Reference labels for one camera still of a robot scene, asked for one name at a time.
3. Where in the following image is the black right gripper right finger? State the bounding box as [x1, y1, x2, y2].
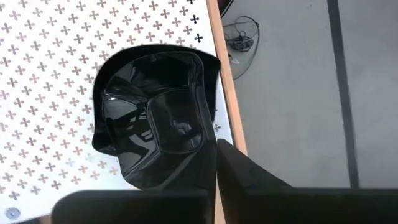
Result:
[216, 138, 398, 224]

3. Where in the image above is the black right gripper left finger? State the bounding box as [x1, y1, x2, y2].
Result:
[51, 138, 218, 224]

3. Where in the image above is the black rounded mini plate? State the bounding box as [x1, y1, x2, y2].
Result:
[101, 50, 217, 191]

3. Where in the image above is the white perforated metal shelf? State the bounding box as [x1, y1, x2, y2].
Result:
[0, 0, 234, 224]

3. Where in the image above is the black cable bundle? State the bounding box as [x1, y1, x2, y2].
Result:
[222, 15, 261, 81]

